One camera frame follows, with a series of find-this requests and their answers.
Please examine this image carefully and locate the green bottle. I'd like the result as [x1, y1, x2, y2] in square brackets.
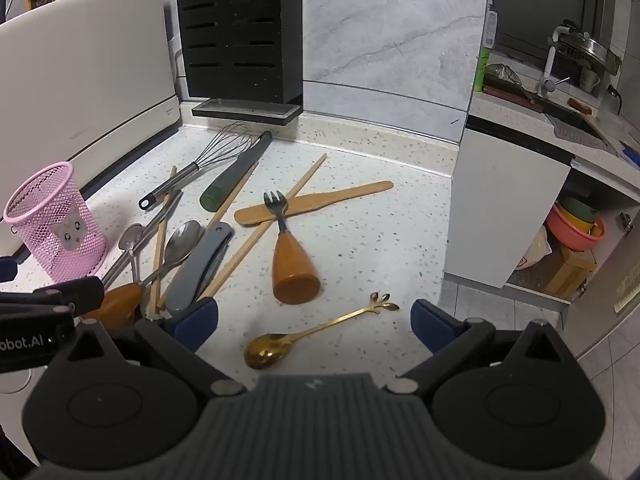
[474, 46, 493, 93]

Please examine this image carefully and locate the white plastic bag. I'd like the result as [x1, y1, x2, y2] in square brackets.
[517, 225, 553, 272]

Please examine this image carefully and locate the dark window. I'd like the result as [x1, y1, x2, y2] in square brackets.
[490, 0, 607, 68]

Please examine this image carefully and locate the wooden spatula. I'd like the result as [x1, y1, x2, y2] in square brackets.
[234, 180, 395, 227]

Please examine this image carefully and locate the green bowl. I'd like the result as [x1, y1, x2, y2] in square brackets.
[559, 195, 602, 225]

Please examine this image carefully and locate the open cabinet door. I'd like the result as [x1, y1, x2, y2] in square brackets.
[562, 195, 640, 361]

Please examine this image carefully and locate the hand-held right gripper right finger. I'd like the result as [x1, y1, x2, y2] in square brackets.
[385, 299, 576, 397]

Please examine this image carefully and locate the yellow paper note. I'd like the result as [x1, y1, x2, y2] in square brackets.
[614, 265, 640, 315]

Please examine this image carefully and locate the pink mesh cup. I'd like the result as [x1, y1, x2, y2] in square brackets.
[3, 161, 110, 284]

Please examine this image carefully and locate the wooden cutting board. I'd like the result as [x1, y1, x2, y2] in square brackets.
[482, 74, 547, 113]

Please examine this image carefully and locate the white cabinet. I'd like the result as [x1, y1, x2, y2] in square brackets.
[444, 127, 575, 289]

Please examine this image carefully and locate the small steel spoon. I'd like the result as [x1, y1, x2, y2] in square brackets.
[118, 223, 147, 283]

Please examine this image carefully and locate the grey peeler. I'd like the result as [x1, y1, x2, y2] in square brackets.
[165, 221, 234, 314]

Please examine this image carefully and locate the dark knife with green handle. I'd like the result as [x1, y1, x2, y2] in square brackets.
[199, 131, 274, 212]

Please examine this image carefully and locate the cardboard box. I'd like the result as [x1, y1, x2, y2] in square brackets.
[544, 245, 599, 302]

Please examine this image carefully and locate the black fork with wooden handle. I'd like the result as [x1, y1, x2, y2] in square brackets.
[262, 190, 322, 305]

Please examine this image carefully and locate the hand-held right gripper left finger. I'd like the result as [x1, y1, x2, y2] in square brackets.
[47, 297, 248, 401]

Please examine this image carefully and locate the white bottle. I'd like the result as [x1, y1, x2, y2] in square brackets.
[484, 0, 499, 51]

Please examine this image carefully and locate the grey sink mat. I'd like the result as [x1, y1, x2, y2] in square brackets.
[552, 125, 610, 155]

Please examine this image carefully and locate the white mug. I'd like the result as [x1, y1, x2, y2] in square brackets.
[579, 67, 602, 94]

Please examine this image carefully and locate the white countertop appliance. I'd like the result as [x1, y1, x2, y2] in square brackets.
[0, 0, 181, 266]

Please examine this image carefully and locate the black knife block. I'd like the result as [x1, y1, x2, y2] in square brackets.
[174, 0, 305, 126]

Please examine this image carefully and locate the steel spoon with wooden handle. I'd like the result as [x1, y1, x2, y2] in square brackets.
[81, 219, 206, 332]

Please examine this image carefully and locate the steel whisk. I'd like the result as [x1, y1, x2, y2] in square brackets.
[138, 121, 252, 211]

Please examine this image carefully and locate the long wooden chopstick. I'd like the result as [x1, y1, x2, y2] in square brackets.
[150, 165, 178, 318]
[157, 160, 261, 317]
[199, 153, 328, 302]

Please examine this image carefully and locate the gold spoon with leaf handle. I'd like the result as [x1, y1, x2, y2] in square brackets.
[243, 292, 400, 371]

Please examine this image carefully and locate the long steel utensil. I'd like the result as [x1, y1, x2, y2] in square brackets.
[100, 189, 184, 288]

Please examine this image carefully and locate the pink basin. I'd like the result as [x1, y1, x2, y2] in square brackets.
[546, 203, 606, 252]

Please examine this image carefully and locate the steel pot lid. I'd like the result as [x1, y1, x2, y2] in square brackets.
[552, 30, 623, 77]

